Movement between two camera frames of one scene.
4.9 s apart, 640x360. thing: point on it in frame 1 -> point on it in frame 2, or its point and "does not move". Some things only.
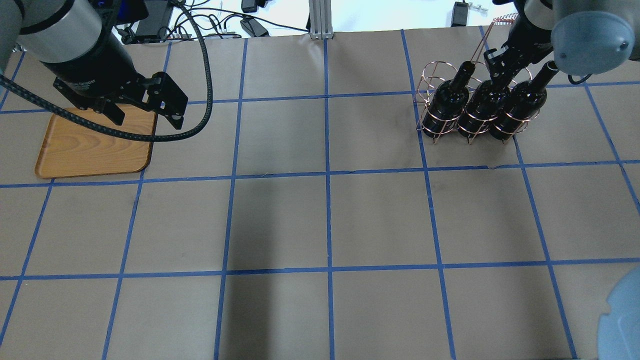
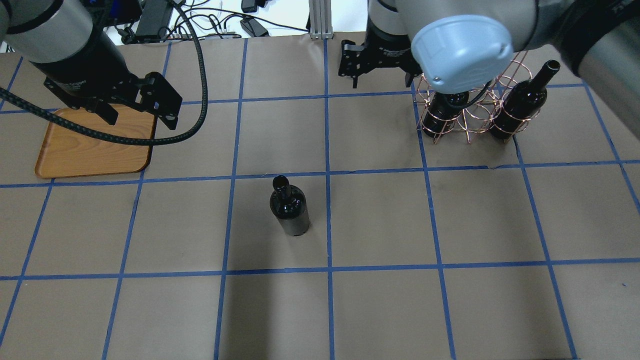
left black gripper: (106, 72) does not move
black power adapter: (159, 12) does not move
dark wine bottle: (485, 99) -> (288, 203)
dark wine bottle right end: (522, 103) does not move
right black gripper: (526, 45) -> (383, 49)
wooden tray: (69, 148) does not move
